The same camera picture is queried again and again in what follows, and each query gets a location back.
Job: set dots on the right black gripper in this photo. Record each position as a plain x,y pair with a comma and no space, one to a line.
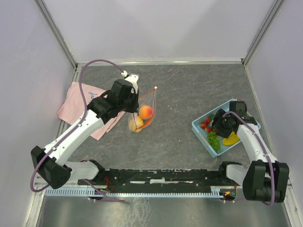
220,131

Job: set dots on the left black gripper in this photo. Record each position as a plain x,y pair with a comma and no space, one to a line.
134,109

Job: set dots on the red strawberries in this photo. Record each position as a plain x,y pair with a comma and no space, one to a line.
206,125

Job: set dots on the orange peach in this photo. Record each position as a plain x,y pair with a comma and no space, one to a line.
145,112

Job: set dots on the clear orange zip top bag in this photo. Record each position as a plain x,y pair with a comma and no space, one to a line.
149,99

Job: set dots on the yellow pear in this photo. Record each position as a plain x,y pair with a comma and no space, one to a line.
135,124

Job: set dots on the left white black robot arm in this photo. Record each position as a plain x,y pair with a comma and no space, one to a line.
51,162

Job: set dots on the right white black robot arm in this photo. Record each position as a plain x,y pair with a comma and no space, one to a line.
266,178

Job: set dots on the yellow starfruit slice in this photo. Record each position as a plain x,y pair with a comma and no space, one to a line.
231,140

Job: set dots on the green grape bunch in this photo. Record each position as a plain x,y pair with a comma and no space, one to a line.
213,140

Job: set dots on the light blue plastic basket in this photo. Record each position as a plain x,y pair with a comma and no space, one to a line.
202,134

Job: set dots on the pink folded cloth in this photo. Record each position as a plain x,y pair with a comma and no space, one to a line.
73,107

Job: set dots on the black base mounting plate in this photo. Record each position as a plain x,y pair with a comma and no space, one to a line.
193,180

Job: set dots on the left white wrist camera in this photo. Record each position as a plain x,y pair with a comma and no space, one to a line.
132,78

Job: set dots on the light blue cable duct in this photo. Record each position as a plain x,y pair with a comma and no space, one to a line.
215,192

